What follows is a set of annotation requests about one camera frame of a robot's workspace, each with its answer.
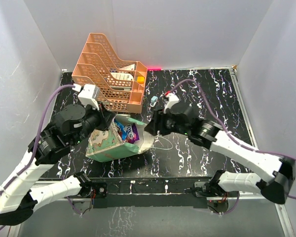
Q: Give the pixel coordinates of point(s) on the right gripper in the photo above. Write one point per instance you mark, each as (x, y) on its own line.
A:
(156, 123)

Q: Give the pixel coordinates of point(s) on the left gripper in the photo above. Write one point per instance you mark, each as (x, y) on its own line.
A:
(105, 116)

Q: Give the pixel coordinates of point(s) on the green patterned paper bag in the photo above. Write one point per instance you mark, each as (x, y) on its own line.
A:
(104, 146)

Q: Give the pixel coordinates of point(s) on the purple Fox's candy bag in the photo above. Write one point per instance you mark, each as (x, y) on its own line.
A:
(128, 133)

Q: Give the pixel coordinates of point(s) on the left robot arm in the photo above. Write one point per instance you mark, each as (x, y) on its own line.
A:
(18, 199)

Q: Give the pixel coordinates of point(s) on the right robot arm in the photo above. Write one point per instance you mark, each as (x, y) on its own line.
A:
(270, 175)

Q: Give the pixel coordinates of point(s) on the light blue padlock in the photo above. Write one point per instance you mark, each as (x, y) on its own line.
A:
(153, 101)

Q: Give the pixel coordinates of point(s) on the orange plastic file organizer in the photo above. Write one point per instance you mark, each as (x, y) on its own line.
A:
(94, 66)

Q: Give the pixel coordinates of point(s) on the white papers in organizer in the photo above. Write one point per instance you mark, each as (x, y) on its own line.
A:
(124, 75)

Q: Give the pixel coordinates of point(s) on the yellow sticky notes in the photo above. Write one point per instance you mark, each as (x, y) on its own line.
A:
(140, 79)

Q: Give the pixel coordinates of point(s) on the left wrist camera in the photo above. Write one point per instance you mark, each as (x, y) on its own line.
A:
(87, 95)

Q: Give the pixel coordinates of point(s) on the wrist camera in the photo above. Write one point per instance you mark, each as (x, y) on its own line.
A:
(169, 99)
(87, 95)

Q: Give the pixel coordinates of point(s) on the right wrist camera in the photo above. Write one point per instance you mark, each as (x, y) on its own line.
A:
(169, 99)

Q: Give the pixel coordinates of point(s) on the black front mounting rail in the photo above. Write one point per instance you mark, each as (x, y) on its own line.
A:
(149, 192)

